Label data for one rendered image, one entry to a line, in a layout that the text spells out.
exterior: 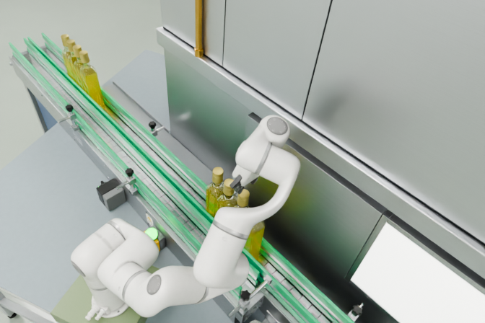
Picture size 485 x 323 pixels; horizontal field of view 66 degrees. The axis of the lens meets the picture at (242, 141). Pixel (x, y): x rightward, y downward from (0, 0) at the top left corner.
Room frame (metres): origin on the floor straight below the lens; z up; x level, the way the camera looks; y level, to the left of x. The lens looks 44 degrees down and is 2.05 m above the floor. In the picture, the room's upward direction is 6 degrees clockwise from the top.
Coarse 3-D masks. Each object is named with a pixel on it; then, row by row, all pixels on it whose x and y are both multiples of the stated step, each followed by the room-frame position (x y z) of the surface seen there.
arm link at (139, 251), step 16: (112, 224) 0.55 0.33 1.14; (128, 224) 0.55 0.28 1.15; (128, 240) 0.50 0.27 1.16; (144, 240) 0.50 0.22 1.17; (112, 256) 0.45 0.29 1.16; (128, 256) 0.45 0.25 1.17; (144, 256) 0.46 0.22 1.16; (112, 272) 0.40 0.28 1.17; (128, 272) 0.40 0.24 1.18; (112, 288) 0.37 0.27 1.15
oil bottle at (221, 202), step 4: (220, 196) 0.72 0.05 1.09; (236, 196) 0.73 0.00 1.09; (220, 200) 0.71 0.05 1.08; (224, 200) 0.71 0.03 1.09; (228, 200) 0.71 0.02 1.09; (232, 200) 0.71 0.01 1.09; (236, 200) 0.72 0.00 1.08; (220, 204) 0.71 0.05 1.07; (224, 204) 0.70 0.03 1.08; (228, 204) 0.70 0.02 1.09; (232, 204) 0.70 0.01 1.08; (216, 212) 0.72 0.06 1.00
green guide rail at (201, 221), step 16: (32, 48) 1.63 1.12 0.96; (48, 64) 1.50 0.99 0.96; (64, 80) 1.39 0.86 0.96; (80, 96) 1.29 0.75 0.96; (96, 112) 1.19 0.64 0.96; (112, 128) 1.11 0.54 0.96; (128, 144) 1.02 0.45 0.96; (144, 160) 0.95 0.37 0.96; (160, 176) 0.88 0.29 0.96; (176, 192) 0.81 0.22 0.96; (192, 208) 0.75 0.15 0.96; (208, 224) 0.70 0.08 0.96; (256, 272) 0.55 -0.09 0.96
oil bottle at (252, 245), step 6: (258, 228) 0.63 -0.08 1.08; (264, 228) 0.64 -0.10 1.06; (252, 234) 0.61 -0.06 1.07; (258, 234) 0.63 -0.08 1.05; (252, 240) 0.61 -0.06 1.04; (258, 240) 0.63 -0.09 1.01; (246, 246) 0.62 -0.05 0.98; (252, 246) 0.61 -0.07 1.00; (258, 246) 0.64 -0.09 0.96; (252, 252) 0.61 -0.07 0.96; (258, 252) 0.64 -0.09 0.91
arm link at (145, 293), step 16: (144, 272) 0.41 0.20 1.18; (160, 272) 0.37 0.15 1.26; (176, 272) 0.38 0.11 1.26; (192, 272) 0.40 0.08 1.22; (128, 288) 0.36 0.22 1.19; (144, 288) 0.34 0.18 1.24; (160, 288) 0.33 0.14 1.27; (176, 288) 0.34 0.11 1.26; (192, 288) 0.36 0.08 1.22; (128, 304) 0.33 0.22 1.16; (144, 304) 0.31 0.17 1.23; (160, 304) 0.31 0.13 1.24; (176, 304) 0.33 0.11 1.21
